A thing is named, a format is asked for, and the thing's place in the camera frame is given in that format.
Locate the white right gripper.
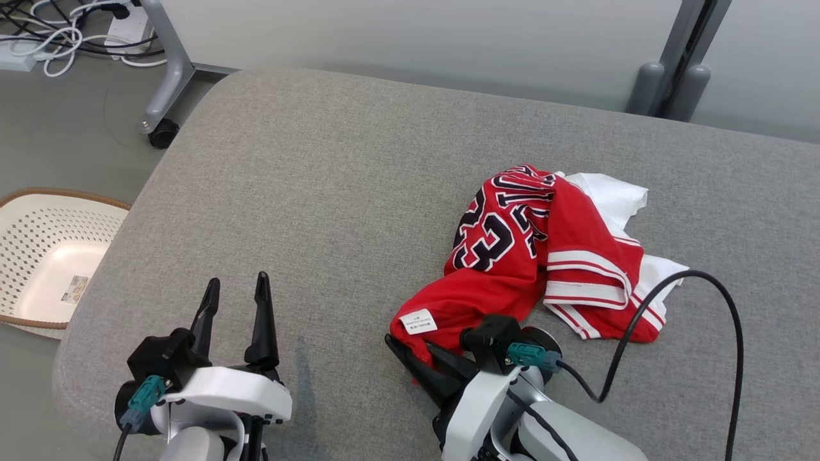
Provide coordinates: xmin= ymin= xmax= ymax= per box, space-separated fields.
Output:
xmin=384 ymin=327 xmax=563 ymax=461

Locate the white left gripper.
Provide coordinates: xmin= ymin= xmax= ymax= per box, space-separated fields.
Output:
xmin=114 ymin=271 xmax=293 ymax=461

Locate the red basketball jersey number 23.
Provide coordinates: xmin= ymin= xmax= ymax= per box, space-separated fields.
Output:
xmin=398 ymin=165 xmax=690 ymax=385

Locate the white perforated laundry basket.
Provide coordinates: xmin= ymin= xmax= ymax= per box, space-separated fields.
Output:
xmin=0 ymin=188 xmax=133 ymax=340

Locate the black caster wheel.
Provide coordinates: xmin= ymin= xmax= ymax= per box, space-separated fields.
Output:
xmin=148 ymin=118 xmax=181 ymax=150

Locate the grey desk leg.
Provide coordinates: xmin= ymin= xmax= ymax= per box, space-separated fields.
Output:
xmin=137 ymin=0 xmax=241 ymax=135

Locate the white power strip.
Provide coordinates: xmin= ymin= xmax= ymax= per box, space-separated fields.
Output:
xmin=104 ymin=5 xmax=155 ymax=62
xmin=0 ymin=38 xmax=40 ymax=73

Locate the teal right camera connector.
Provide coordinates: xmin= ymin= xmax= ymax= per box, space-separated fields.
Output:
xmin=507 ymin=342 xmax=562 ymax=374

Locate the teal camera connector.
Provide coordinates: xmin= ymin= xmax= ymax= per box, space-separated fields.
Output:
xmin=507 ymin=342 xmax=562 ymax=374
xmin=119 ymin=375 xmax=169 ymax=433

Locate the teal left camera connector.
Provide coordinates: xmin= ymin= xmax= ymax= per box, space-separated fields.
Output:
xmin=119 ymin=375 xmax=169 ymax=433

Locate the black left camera cable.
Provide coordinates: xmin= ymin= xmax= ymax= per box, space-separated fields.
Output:
xmin=111 ymin=426 xmax=133 ymax=461

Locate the black camera cable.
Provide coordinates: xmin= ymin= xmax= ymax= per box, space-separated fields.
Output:
xmin=556 ymin=270 xmax=745 ymax=461
xmin=111 ymin=426 xmax=133 ymax=461

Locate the black right camera cable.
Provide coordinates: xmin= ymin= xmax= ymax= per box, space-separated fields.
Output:
xmin=556 ymin=270 xmax=745 ymax=461

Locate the black floor cable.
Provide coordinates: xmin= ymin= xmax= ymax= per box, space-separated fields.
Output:
xmin=0 ymin=0 xmax=159 ymax=60

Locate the white tangled cable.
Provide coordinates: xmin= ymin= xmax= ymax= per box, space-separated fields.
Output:
xmin=0 ymin=0 xmax=168 ymax=79

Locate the grey cylindrical post foot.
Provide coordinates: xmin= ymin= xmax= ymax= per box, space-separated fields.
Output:
xmin=666 ymin=64 xmax=712 ymax=122
xmin=627 ymin=61 xmax=666 ymax=116

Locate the grey metal partition post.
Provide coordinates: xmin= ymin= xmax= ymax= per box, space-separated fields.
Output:
xmin=660 ymin=0 xmax=732 ymax=119

